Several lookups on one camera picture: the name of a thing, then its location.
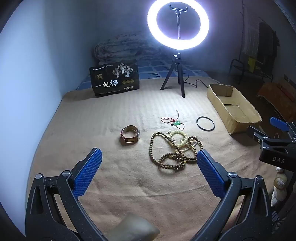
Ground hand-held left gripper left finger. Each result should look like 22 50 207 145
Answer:
25 147 103 241

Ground yellow box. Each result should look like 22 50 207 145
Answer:
247 57 261 73

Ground black bangle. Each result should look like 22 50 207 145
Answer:
196 116 216 131

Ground black snack bag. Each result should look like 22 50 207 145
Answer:
89 61 141 98

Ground dark hanging clothes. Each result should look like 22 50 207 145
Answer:
258 21 278 70

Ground blue checked bed sheet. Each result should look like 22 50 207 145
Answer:
75 58 221 91

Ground white ring light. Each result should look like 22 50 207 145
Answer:
147 0 210 50

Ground black tripod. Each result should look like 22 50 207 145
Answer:
160 51 188 98

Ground orange covered low table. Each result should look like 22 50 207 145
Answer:
257 76 296 121

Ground black power cable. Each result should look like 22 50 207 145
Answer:
183 75 210 89

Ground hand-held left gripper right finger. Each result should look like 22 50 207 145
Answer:
192 149 274 241

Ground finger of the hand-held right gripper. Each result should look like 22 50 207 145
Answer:
270 117 296 136
246 126 296 149

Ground cardboard box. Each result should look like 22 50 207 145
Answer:
206 84 263 135

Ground folded floral quilt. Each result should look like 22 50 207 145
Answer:
93 32 163 68

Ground white bead necklace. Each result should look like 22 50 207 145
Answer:
178 138 201 153

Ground pale green bead bracelet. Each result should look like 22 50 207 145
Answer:
167 130 189 149

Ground white striped hanging cloth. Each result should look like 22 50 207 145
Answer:
240 20 259 56

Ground brown wooden bead necklace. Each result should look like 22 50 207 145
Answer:
149 131 204 171

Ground red cord jade pendant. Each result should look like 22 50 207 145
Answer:
161 109 185 128

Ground brown strap wristwatch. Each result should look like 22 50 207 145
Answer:
120 125 141 146

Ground tan cloth lump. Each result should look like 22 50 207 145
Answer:
110 213 161 241

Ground beige rounded object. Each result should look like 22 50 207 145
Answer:
270 167 288 207

